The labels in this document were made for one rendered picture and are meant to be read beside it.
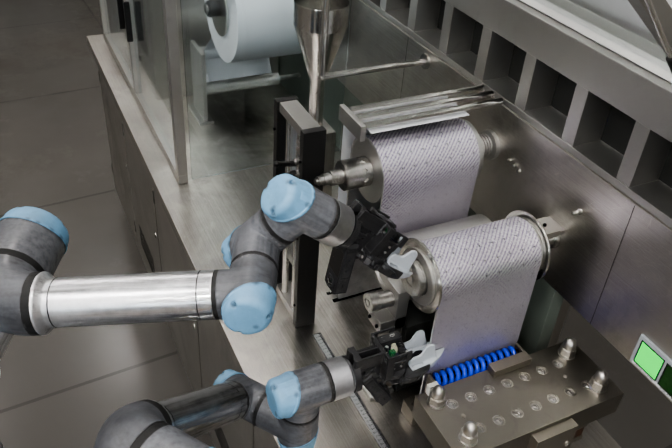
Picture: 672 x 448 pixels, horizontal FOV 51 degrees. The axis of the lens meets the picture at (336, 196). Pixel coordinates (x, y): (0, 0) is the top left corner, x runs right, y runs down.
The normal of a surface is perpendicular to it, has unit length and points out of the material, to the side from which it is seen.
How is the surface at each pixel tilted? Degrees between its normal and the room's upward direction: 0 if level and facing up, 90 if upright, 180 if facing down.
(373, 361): 90
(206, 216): 0
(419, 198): 92
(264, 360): 0
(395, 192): 92
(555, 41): 90
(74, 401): 0
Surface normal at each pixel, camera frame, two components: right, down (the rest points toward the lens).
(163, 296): -0.04, -0.14
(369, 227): 0.43, 0.54
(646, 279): -0.90, 0.20
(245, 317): 0.00, 0.58
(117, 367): 0.07, -0.82
